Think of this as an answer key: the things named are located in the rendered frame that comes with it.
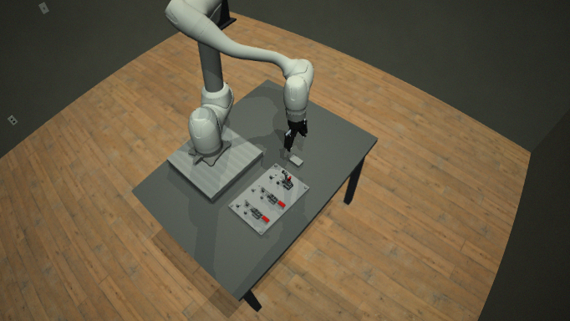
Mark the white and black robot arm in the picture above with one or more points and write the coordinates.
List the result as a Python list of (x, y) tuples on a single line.
[(198, 19)]

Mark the black toggle clamp with red handle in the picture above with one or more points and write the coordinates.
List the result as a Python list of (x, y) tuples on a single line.
[(287, 183)]

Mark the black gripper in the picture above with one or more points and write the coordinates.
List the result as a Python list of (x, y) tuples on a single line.
[(289, 137)]

